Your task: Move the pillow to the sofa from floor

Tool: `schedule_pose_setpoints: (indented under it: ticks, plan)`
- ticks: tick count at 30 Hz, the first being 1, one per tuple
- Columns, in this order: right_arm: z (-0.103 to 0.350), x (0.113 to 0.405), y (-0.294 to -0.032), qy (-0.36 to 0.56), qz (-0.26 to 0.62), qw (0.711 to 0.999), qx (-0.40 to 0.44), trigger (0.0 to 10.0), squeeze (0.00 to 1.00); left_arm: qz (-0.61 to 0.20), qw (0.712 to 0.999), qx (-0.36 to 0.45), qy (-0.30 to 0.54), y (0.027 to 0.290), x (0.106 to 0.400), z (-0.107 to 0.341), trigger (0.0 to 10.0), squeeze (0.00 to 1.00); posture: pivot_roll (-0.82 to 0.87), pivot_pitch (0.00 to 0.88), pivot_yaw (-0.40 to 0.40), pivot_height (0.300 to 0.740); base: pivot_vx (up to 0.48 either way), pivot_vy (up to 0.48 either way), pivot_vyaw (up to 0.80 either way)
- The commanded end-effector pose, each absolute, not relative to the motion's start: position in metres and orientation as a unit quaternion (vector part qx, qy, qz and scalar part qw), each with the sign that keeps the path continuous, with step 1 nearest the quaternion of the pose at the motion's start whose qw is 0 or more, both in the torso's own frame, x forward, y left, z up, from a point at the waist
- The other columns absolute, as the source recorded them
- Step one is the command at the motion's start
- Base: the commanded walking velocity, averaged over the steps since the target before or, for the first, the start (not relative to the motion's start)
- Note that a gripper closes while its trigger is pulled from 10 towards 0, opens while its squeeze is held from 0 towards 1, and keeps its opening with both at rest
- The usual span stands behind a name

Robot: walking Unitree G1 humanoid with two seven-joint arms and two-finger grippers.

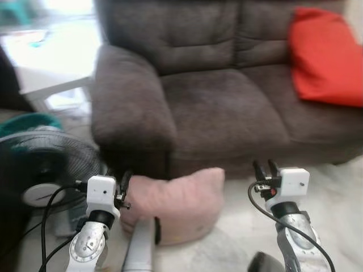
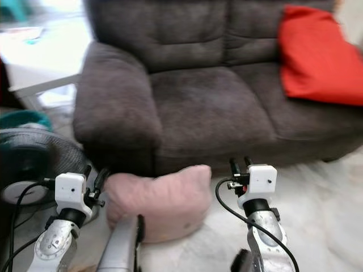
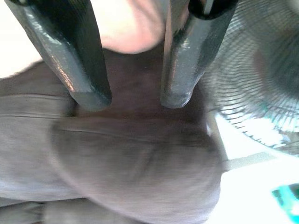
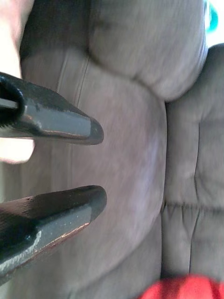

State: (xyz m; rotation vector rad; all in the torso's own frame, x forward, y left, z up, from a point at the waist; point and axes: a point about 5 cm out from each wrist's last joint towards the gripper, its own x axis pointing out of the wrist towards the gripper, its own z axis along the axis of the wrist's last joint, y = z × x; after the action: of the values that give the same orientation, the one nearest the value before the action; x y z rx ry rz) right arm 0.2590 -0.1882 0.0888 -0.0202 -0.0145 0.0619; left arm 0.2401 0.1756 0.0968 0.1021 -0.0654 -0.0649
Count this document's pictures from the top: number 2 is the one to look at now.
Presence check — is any pink pillow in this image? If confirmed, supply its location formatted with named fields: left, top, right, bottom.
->
left=105, top=164, right=213, bottom=244

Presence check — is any black floor fan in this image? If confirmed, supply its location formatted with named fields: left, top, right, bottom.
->
left=0, top=127, right=92, bottom=250

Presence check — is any dark brown fabric sofa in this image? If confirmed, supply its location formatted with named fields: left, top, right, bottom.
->
left=73, top=0, right=363, bottom=177

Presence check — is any red pillow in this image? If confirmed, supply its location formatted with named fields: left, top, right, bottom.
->
left=278, top=5, right=363, bottom=107

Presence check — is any dark right robot leg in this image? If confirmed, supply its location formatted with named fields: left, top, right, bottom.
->
left=230, top=249, right=261, bottom=272

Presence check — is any teal plastic basket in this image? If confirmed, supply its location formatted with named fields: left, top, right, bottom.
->
left=0, top=109, right=53, bottom=134

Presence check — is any dark brown wooden door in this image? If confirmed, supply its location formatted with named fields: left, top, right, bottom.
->
left=0, top=59, right=24, bottom=109

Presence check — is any white low table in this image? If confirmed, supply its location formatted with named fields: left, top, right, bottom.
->
left=0, top=25, right=91, bottom=109

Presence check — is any teal plastic stool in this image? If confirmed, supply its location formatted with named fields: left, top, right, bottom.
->
left=0, top=0, right=35, bottom=23

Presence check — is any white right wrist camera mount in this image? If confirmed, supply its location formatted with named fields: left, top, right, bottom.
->
left=238, top=164, right=277, bottom=208

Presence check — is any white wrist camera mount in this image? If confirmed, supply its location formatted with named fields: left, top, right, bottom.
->
left=238, top=164, right=277, bottom=208
left=55, top=172, right=88, bottom=217

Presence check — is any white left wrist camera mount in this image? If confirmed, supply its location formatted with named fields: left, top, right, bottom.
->
left=55, top=172, right=88, bottom=217

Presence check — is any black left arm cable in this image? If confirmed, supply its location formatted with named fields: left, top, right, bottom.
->
left=3, top=179, right=56, bottom=272

